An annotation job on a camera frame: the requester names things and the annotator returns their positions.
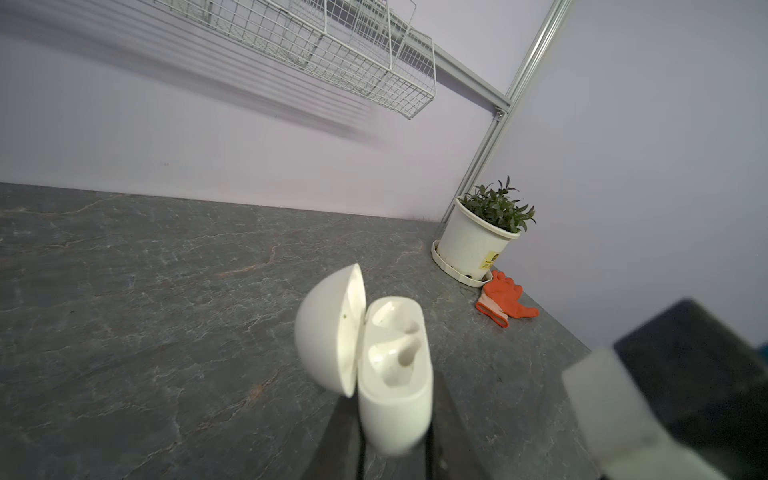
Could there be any white plant pot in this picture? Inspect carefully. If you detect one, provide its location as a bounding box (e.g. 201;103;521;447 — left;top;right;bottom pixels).
431;198;520;288

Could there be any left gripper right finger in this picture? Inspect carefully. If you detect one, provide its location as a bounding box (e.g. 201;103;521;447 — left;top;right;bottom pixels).
425;371;489;480

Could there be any white wire shelf basket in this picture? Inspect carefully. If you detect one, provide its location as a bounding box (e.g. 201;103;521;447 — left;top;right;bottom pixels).
158;0;436;119

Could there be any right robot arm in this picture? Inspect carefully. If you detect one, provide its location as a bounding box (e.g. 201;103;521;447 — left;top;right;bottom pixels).
613;299;767;479

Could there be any green potted plant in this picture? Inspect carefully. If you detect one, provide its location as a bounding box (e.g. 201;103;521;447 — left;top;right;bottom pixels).
459;176;536;234

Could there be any white earbud charging case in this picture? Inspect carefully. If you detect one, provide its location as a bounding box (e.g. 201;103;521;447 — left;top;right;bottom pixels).
294;264;434;456

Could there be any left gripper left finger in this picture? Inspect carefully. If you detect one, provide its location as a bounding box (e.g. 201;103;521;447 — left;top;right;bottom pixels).
301;396;365;480

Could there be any red rubber glove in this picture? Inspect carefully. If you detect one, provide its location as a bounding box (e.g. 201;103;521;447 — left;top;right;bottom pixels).
475;270;540;328

